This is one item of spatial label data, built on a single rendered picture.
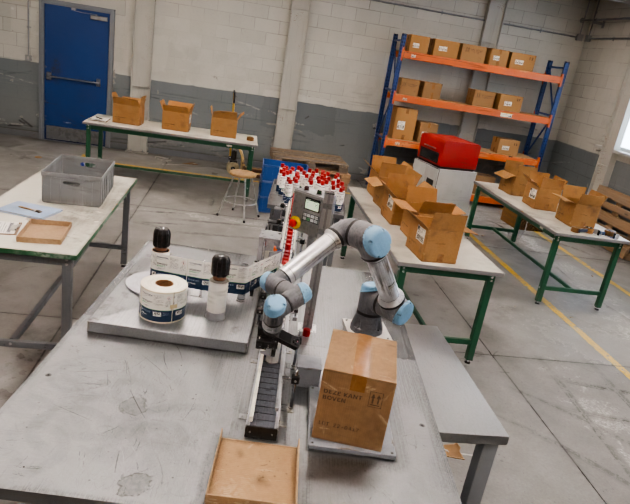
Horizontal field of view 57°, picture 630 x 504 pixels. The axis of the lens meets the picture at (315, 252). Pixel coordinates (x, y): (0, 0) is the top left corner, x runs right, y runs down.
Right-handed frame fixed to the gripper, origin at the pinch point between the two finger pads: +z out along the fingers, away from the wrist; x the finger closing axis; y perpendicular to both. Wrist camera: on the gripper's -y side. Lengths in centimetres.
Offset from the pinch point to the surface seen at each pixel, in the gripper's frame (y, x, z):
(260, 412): 1.7, 29.8, -11.0
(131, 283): 72, -47, 32
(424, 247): -95, -160, 98
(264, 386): 1.7, 15.6, -2.8
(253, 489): 0, 60, -23
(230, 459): 9, 49, -17
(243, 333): 14.1, -18.0, 16.7
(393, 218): -85, -231, 145
